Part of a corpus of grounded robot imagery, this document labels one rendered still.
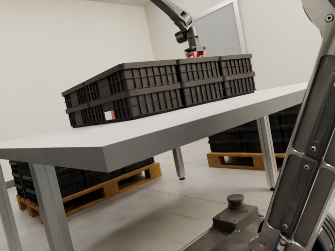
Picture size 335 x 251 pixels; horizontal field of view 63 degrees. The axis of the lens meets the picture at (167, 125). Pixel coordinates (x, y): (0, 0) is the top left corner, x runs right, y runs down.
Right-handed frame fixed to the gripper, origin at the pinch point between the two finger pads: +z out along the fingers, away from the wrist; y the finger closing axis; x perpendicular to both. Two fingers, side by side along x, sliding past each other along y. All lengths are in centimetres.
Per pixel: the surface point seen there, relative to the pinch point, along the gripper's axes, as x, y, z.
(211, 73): 7.8, -0.7, 6.4
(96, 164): 64, 91, 25
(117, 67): 6, 52, 0
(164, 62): 9.0, 29.5, -0.8
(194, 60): 9.0, 10.8, -1.0
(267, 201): 2, -38, 90
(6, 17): -339, 20, -151
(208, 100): 8.7, 6.3, 19.4
